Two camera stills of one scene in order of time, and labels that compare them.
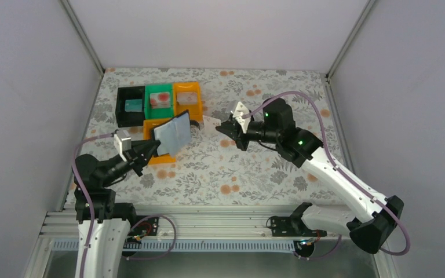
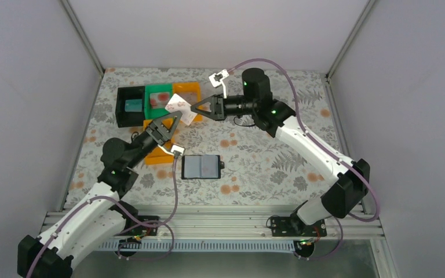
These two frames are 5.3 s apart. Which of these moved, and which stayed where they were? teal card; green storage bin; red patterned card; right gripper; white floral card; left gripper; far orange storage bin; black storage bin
Moved: left gripper; right gripper; white floral card
Stayed: green storage bin; red patterned card; teal card; far orange storage bin; black storage bin
